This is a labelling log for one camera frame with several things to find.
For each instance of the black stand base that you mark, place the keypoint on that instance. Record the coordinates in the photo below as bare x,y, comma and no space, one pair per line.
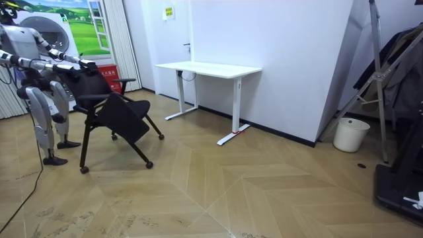
393,188

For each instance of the white desk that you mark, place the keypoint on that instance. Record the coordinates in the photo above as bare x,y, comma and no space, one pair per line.
211,70

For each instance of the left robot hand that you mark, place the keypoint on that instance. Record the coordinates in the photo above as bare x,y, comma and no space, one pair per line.
87,64

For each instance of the silver metal frame stand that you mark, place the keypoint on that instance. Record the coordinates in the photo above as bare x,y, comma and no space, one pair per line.
377,76

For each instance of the white washing machine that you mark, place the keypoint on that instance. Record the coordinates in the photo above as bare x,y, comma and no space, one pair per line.
49,29

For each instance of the yellow wall sign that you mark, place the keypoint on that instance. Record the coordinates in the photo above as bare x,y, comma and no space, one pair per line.
169,12

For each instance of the red box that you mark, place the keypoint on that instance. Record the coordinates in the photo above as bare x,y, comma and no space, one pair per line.
110,74

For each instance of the black floor disc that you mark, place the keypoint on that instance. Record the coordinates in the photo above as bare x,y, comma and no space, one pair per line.
361,165

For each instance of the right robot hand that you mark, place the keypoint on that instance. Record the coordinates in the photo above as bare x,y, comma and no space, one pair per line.
64,68

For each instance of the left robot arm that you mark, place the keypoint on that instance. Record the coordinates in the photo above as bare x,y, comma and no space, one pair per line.
42,40

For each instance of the landscape wall poster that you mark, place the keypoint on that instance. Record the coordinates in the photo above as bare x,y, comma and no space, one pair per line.
82,36

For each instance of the black wheeled office chair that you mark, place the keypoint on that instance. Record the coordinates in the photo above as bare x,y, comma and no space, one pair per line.
115,115

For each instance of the white waste bin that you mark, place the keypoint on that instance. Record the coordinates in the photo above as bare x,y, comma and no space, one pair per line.
350,135

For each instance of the robot body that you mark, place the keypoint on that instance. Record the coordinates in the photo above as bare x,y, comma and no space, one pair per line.
20,41

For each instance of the robot legs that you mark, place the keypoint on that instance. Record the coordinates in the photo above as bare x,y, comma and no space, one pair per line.
40,105

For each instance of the dark hanging coats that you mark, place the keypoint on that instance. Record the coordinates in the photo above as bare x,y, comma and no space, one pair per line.
403,82

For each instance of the white pleated curtain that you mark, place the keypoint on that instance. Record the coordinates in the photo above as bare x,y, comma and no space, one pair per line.
122,43
10,99

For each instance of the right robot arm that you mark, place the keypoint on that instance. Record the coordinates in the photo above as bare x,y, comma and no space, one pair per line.
30,63

